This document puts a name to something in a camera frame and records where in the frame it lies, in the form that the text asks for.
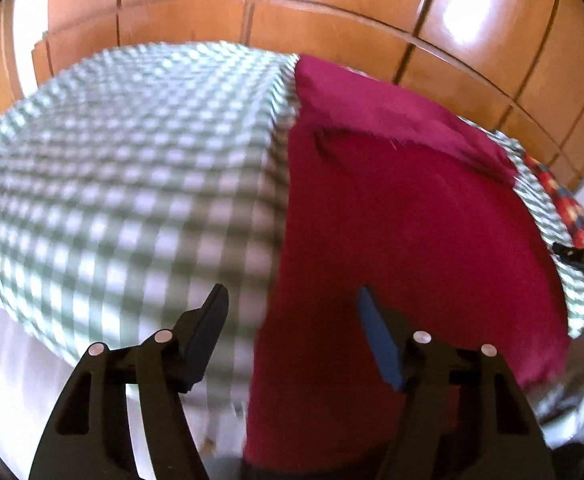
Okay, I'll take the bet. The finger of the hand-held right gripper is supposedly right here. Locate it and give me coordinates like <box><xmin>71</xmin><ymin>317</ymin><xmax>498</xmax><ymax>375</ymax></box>
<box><xmin>552</xmin><ymin>241</ymin><xmax>584</xmax><ymax>283</ymax></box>

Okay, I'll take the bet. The multicoloured plaid pillow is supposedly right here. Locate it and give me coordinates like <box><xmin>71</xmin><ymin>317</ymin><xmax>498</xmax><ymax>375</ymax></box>
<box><xmin>522</xmin><ymin>152</ymin><xmax>584</xmax><ymax>257</ymax></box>

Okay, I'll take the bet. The green white checkered bedsheet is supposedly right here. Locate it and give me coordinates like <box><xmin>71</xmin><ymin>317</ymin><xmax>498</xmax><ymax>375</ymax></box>
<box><xmin>0</xmin><ymin>41</ymin><xmax>584</xmax><ymax>411</ymax></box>

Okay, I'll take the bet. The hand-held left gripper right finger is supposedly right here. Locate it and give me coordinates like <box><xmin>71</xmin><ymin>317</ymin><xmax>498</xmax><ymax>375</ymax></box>
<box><xmin>356</xmin><ymin>285</ymin><xmax>556</xmax><ymax>480</ymax></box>

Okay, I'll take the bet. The wooden panelled wardrobe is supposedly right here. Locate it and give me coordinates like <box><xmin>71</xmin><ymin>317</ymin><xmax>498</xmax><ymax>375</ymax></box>
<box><xmin>30</xmin><ymin>0</ymin><xmax>584</xmax><ymax>192</ymax></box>

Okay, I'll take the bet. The dark red garment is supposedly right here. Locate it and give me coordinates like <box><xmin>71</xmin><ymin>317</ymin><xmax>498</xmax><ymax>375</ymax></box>
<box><xmin>244</xmin><ymin>55</ymin><xmax>573</xmax><ymax>467</ymax></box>

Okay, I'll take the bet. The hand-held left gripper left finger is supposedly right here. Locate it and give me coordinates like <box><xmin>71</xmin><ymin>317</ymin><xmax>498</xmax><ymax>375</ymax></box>
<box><xmin>28</xmin><ymin>283</ymin><xmax>231</xmax><ymax>480</ymax></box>

